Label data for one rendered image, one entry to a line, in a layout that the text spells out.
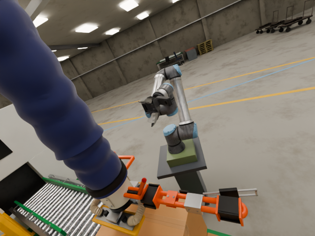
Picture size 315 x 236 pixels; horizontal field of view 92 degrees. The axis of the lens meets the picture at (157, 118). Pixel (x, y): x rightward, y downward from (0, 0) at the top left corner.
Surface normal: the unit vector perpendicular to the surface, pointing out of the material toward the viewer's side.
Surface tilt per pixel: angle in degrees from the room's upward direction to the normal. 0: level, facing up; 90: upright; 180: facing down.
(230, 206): 0
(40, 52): 81
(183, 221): 0
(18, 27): 103
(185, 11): 90
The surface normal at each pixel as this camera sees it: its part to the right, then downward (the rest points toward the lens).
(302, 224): -0.38, -0.84
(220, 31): -0.09, 0.46
